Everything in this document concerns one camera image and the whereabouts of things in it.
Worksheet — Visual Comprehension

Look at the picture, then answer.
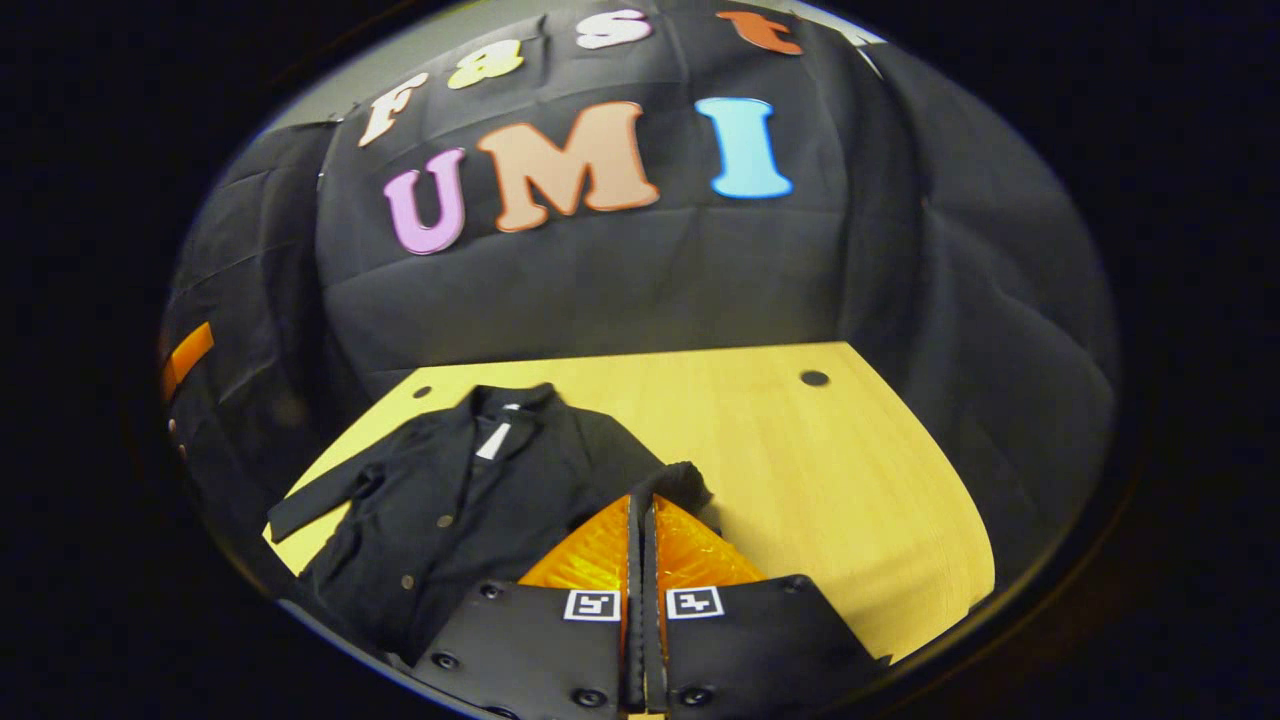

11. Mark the black button-up jacket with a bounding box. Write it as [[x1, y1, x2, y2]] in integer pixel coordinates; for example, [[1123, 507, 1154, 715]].
[[265, 383, 723, 666]]

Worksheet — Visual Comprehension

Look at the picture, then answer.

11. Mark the black backdrop cloth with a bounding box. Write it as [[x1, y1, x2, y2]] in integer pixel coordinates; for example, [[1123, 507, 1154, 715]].
[[158, 0, 1119, 601]]

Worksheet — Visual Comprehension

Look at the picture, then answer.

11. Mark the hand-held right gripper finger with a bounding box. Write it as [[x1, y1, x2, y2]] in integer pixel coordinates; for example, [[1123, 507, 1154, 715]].
[[646, 495, 891, 714], [410, 495, 644, 716]]

